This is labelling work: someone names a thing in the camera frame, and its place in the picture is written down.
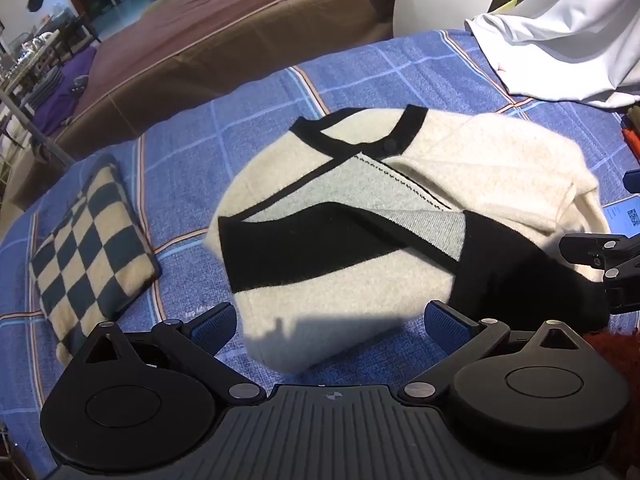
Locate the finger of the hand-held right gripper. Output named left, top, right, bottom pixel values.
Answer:
left=601, top=266, right=640, bottom=312
left=559, top=232, right=640, bottom=268

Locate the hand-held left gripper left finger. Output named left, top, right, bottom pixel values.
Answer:
left=75, top=302, right=268, bottom=406

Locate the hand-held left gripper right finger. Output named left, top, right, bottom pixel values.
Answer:
left=400, top=300, right=596, bottom=406

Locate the cream and black knit cardigan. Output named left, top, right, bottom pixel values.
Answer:
left=202, top=105, right=615, bottom=377

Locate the blue card with code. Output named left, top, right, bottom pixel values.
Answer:
left=601, top=196, right=640, bottom=237

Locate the red fuzzy cloth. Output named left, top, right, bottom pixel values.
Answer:
left=582, top=327, right=640, bottom=411

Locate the orange object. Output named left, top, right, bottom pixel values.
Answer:
left=619, top=104, right=640, bottom=162

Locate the checkered folded knit cloth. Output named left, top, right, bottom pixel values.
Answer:
left=29, top=162, right=162, bottom=367

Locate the white garment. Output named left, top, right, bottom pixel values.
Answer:
left=464, top=0, right=640, bottom=110

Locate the purple cloth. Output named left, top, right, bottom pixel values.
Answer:
left=27, top=46, right=98, bottom=136

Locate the brown covered bed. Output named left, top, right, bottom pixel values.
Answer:
left=10, top=0, right=416, bottom=211

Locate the cluttered table with dishes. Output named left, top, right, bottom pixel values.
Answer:
left=0, top=10, right=91, bottom=161

